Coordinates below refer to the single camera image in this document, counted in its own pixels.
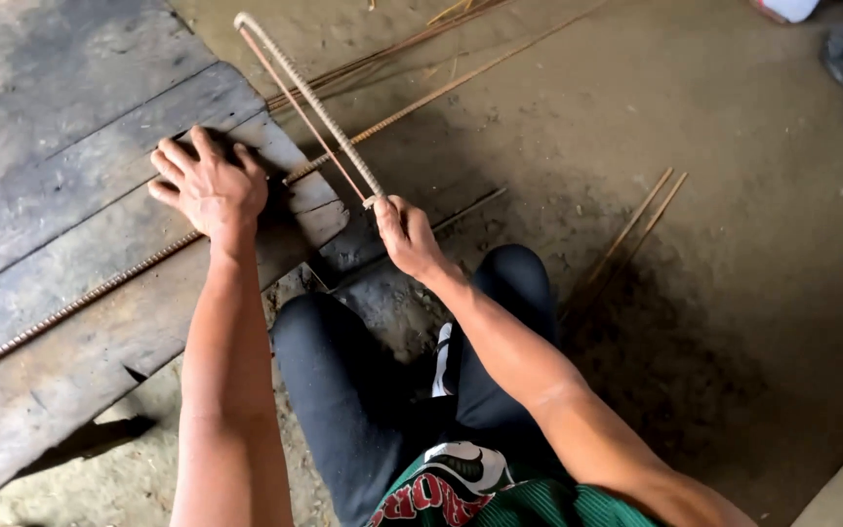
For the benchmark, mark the person's green printed shirt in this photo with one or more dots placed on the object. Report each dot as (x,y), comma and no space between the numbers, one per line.
(538,505)

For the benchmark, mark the dark steel rod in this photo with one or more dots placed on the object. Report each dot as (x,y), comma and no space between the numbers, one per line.
(469,208)

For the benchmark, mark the person's left hand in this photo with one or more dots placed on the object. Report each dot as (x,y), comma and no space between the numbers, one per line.
(216,194)

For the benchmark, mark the person's right hand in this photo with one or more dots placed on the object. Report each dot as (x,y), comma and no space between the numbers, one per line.
(410,238)

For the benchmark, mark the long rusty ribbed rebar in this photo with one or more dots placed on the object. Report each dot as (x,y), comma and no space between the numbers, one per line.
(99,288)

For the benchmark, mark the person's black trousers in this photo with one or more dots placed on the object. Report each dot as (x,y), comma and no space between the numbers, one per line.
(348,395)

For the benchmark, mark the bundle of thin steel rods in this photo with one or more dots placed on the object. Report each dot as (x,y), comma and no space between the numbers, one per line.
(363,64)

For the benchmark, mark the white black sandal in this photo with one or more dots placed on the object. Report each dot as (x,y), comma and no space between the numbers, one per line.
(442,362)

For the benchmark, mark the grey wooden plank bench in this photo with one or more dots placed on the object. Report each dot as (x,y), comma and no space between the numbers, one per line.
(48,146)

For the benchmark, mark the hacksaw with bent rebar frame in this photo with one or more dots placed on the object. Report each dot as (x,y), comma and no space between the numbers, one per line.
(319,104)

